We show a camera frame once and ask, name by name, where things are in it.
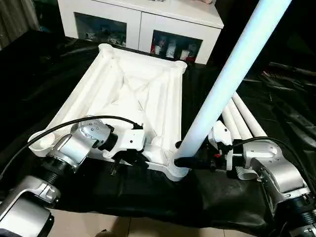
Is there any white plastic table top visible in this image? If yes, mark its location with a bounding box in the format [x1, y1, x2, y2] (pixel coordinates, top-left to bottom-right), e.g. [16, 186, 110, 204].
[27, 42, 192, 183]

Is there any black table mat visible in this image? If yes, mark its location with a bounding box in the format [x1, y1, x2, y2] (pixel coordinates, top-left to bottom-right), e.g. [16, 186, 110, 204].
[0, 29, 316, 235]

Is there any white glass-door cabinet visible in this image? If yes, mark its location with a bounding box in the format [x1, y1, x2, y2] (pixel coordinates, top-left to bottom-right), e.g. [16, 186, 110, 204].
[57, 0, 225, 65]

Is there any grey curtain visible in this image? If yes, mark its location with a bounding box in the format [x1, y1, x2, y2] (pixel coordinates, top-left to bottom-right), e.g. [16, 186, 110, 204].
[0, 0, 40, 49]

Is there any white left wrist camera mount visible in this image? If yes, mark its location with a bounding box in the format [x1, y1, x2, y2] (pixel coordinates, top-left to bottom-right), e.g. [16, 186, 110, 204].
[102, 129, 145, 158]

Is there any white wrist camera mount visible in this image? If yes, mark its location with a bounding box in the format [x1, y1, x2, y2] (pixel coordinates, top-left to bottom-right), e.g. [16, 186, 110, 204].
[208, 120, 234, 171]
[102, 129, 145, 158]

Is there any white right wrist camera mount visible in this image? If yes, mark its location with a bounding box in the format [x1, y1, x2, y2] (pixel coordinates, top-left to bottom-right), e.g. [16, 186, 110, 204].
[208, 120, 234, 171]

